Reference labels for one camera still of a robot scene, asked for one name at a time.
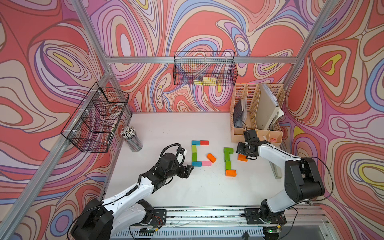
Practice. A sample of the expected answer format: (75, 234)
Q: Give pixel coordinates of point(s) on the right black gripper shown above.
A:
(240, 149)

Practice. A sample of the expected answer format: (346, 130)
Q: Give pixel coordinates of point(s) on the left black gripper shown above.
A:
(182, 174)

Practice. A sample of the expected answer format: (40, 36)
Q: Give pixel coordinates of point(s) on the orange block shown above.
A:
(242, 158)
(211, 158)
(231, 173)

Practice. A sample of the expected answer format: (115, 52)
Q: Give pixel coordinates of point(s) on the light green block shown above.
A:
(194, 148)

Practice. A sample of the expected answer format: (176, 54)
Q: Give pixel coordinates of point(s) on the pink block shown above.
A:
(206, 163)

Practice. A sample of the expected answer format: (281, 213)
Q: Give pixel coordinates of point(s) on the red block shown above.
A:
(204, 143)

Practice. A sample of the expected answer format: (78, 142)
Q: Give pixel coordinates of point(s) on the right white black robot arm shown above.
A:
(302, 180)

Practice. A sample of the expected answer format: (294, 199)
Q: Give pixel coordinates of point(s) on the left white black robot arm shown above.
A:
(100, 220)

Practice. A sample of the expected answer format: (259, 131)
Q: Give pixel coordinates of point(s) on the dark tablet in organizer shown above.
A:
(240, 114)

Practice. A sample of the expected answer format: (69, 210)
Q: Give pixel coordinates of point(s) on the grey stapler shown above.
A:
(276, 171)

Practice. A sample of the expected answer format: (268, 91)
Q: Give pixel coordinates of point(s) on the white folder in organizer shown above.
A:
(270, 104)

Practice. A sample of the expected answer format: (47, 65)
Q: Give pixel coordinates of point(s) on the yellow sticky notes pad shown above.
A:
(206, 81)

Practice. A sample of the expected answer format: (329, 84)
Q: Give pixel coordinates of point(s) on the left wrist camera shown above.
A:
(181, 154)

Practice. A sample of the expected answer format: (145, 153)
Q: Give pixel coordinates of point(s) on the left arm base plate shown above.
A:
(156, 217)

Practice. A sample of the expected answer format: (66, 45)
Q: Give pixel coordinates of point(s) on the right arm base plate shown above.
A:
(255, 216)

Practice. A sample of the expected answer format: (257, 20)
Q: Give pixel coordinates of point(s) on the aluminium front rail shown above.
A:
(225, 216)

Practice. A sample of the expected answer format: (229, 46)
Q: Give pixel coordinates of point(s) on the black wire basket left wall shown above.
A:
(91, 128)

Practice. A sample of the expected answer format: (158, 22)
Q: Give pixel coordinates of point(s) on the black wire basket wall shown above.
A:
(194, 65)
(91, 128)

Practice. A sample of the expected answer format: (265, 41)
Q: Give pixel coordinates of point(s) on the black wire basket back wall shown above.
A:
(194, 65)

